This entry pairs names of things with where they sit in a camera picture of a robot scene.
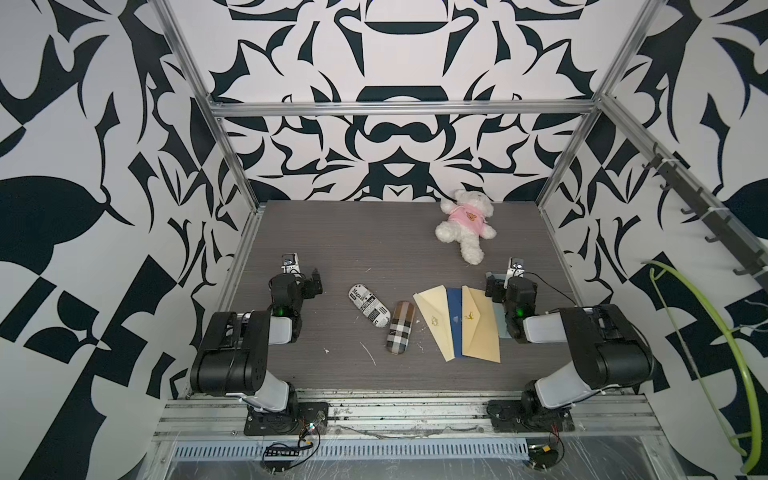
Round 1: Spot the tan envelope gold emblem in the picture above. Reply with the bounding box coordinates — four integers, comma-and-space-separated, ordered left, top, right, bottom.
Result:
462, 286, 501, 363

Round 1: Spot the light blue envelope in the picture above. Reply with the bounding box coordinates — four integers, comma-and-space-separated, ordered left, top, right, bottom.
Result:
491, 276, 512, 339

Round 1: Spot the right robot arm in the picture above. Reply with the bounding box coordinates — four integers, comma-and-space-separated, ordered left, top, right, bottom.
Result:
485, 273, 655, 418

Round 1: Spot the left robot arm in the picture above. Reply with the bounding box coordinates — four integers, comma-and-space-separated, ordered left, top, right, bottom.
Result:
190, 270, 323, 419

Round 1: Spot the dark blue envelope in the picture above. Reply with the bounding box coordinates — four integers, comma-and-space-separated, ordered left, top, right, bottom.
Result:
446, 288, 463, 358

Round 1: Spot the cream envelope left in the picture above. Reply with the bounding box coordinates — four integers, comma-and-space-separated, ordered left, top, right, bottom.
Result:
413, 285, 455, 362

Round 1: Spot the white black patterned glasses case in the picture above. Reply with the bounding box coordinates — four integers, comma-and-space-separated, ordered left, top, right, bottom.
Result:
348, 284, 391, 328

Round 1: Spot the white plush bear pink shirt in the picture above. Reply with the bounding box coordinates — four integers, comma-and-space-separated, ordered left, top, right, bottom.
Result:
434, 189, 497, 265

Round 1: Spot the brown plaid glasses case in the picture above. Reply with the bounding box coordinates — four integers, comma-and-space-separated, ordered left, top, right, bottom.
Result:
385, 301, 416, 355

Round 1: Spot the left black connector board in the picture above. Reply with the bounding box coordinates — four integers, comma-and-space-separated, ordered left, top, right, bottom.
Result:
261, 442, 315, 473

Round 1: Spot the black connector board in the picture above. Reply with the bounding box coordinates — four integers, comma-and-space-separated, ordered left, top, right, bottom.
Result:
261, 442, 315, 473
527, 445, 561, 472

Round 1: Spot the right black connector board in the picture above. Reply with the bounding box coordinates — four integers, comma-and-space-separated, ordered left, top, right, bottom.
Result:
527, 445, 561, 472

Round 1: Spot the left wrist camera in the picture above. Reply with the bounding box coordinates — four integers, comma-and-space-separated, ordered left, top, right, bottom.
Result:
281, 253, 301, 275

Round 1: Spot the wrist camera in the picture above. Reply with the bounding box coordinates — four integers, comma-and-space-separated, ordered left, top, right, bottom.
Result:
281, 253, 301, 275
506, 257, 525, 278

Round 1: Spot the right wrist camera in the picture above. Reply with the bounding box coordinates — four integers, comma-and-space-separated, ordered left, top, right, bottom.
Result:
506, 257, 525, 278

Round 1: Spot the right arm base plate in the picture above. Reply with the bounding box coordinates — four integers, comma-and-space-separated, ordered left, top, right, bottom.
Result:
486, 400, 575, 433

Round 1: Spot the black hook rail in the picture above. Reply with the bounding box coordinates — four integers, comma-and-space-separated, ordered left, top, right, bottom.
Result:
644, 142, 767, 290

